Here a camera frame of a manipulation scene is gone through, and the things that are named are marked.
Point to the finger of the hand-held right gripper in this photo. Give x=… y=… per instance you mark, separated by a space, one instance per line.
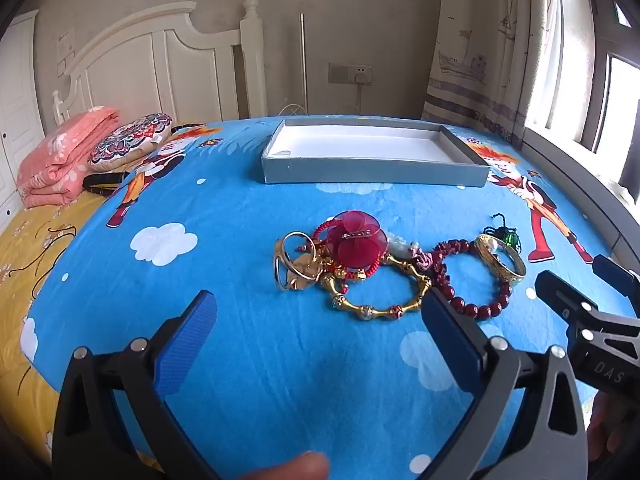
x=617 y=277
x=555 y=292

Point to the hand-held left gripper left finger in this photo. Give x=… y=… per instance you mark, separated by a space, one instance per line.
x=185 y=345

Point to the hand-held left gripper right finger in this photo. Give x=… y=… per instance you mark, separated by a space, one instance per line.
x=445 y=340

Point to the wide gold bangle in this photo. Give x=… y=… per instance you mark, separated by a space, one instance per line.
x=517 y=267

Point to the red flower brooch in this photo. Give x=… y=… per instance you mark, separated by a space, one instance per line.
x=357 y=237

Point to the grey cardboard box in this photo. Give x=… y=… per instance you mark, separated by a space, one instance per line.
x=350 y=140

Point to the person's right hand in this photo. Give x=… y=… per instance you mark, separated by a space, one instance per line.
x=607 y=430

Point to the person's left hand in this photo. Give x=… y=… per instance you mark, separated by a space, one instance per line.
x=295 y=467

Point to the gold bamboo bangle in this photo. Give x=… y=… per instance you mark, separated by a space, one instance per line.
x=380 y=312

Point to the white pearl earring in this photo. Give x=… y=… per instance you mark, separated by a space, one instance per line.
x=492 y=245

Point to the white crumpled cloth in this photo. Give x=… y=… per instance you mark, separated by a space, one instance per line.
x=625 y=192

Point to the grey window sill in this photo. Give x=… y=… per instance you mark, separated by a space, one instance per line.
x=565 y=175

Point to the blue cartoon printed bedsheet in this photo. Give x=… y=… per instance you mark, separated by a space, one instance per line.
x=240 y=240

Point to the yellow bedsheet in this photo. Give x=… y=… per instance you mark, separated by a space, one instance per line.
x=40 y=250

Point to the black folding fan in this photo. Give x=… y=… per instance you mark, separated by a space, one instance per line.
x=102 y=182

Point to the patterned round cushion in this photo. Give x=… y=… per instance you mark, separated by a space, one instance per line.
x=130 y=142

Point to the pink folded quilt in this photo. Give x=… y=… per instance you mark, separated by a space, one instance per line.
x=60 y=155

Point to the ship print curtain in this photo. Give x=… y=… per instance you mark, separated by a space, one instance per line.
x=480 y=50

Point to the white bed headboard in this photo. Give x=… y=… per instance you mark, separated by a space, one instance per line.
x=150 y=60

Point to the white wardrobe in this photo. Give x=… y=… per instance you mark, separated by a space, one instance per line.
x=15 y=110

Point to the slim silver lamp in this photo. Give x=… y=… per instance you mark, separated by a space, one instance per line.
x=303 y=60

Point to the dark window frame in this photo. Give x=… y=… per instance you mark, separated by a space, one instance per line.
x=600 y=60

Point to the grey wall socket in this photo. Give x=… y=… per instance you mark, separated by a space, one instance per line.
x=342 y=74

